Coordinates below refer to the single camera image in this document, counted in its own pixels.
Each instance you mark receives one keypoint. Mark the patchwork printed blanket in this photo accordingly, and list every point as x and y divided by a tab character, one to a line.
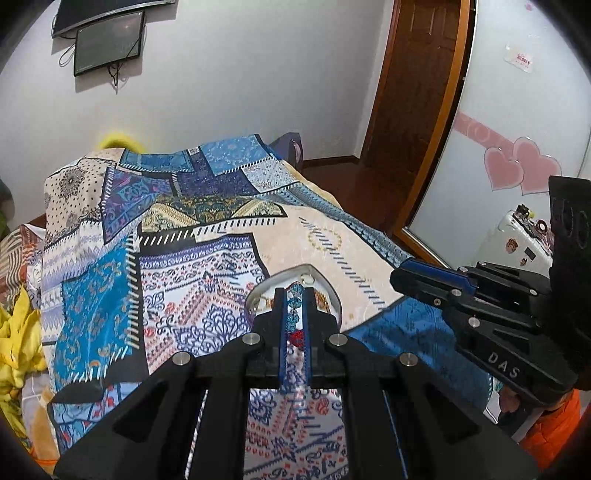
161	277

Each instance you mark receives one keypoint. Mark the brown wooden door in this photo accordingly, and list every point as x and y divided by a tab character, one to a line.
415	92

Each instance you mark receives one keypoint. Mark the person's right forearm orange sleeve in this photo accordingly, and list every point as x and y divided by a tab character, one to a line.
554	429

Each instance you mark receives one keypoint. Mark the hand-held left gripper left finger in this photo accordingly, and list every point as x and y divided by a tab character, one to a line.
279	332

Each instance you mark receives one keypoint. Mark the purple heart-shaped tin box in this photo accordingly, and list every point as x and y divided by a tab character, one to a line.
258	288

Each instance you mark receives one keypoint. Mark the small black wall monitor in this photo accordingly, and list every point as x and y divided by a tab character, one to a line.
108	44

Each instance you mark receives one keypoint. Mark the black wall television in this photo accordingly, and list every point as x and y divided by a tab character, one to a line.
92	11

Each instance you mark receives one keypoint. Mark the yellow cloth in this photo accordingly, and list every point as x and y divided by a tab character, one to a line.
18	350

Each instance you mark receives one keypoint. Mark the striped orange cloth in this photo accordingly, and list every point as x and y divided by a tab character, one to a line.
18	258

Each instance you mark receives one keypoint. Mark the purple cloth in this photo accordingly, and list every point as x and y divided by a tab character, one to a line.
288	150

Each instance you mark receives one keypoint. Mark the yellow plush toy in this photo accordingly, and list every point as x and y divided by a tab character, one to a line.
120	140

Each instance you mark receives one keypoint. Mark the white label sticker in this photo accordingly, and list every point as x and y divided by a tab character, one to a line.
519	56

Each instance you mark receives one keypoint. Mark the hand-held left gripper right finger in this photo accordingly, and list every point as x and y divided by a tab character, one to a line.
308	332

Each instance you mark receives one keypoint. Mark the white suitcase with stickers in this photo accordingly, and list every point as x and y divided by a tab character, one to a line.
512	244

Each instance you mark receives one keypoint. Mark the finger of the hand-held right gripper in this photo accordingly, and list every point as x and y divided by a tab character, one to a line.
425	290
438	270

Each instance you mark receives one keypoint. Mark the wooden wardrobe with heart doors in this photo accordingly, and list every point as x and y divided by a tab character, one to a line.
508	115

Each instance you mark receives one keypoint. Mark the person's right hand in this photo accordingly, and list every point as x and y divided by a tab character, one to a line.
509	401

